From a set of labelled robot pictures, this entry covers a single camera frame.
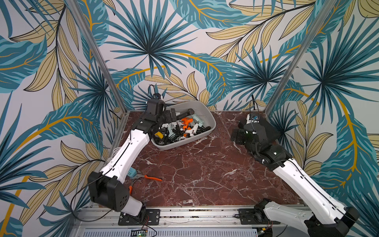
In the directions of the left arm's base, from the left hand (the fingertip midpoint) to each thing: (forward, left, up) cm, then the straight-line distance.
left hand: (165, 114), depth 79 cm
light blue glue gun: (+16, -20, -23) cm, 35 cm away
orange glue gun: (+16, -11, -23) cm, 30 cm away
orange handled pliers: (-23, +16, -28) cm, 39 cm away
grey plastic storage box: (+28, -21, -23) cm, 42 cm away
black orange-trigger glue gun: (+19, -13, -17) cm, 28 cm away
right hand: (-10, -39, 0) cm, 40 cm away
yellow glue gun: (+4, +7, -25) cm, 26 cm away
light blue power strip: (-22, +20, -27) cm, 40 cm away
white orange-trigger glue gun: (+8, -16, -23) cm, 29 cm away
